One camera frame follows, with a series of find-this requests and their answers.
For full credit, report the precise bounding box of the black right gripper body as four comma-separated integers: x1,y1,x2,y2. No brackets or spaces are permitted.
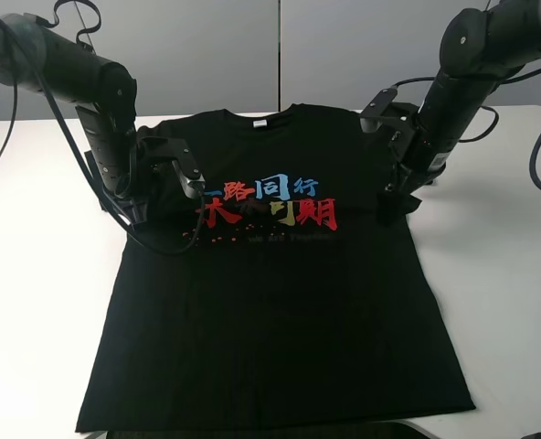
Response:
380,114,445,196

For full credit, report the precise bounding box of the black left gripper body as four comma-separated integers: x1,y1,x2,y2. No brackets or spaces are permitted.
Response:
85,132,168,231

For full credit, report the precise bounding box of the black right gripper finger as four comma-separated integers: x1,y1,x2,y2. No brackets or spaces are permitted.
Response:
376,191,410,225
405,195,422,214

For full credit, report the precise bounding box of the black printed t-shirt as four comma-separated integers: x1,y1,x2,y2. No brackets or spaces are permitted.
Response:
77,104,473,432

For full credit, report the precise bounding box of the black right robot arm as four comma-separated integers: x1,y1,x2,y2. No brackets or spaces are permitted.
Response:
360,1,541,224

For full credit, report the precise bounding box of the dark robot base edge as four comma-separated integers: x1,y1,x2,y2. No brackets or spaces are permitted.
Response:
106,422,428,439

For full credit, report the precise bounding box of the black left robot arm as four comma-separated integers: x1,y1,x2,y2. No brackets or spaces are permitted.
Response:
0,14,174,230

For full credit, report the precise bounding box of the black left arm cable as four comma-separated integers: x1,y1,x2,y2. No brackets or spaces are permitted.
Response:
0,0,207,254

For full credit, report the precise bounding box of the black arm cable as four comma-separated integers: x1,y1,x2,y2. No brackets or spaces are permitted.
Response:
0,0,207,254
388,0,541,199

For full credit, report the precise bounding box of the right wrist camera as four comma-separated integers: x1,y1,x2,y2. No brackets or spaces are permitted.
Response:
359,86,419,134

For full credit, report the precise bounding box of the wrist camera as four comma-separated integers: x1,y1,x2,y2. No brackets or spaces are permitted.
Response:
359,86,419,134
140,136,206,199

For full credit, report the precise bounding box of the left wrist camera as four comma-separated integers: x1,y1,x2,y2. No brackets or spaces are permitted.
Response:
140,136,206,199

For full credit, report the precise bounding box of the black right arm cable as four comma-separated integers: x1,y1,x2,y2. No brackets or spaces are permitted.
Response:
388,0,541,199

